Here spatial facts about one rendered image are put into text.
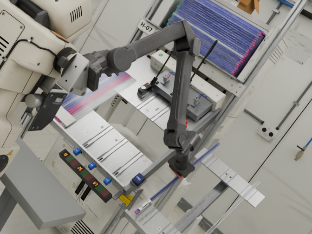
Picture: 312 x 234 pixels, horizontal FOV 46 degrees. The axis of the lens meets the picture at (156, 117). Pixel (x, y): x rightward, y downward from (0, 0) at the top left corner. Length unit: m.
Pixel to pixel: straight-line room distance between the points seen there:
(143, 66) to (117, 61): 1.03
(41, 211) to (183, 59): 0.80
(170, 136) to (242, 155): 2.13
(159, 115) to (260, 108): 1.66
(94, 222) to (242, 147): 1.75
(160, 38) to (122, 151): 0.67
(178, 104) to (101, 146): 0.56
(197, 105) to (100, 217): 0.84
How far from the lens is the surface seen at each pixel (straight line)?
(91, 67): 1.11
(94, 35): 4.36
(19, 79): 1.21
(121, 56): 1.19
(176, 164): 1.49
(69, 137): 1.85
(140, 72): 2.16
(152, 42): 1.32
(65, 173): 2.30
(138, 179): 1.68
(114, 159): 1.78
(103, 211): 2.16
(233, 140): 3.51
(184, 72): 1.44
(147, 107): 1.98
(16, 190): 1.55
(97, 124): 1.90
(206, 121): 1.95
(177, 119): 1.40
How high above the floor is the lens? 1.44
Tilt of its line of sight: 13 degrees down
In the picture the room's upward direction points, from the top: 33 degrees clockwise
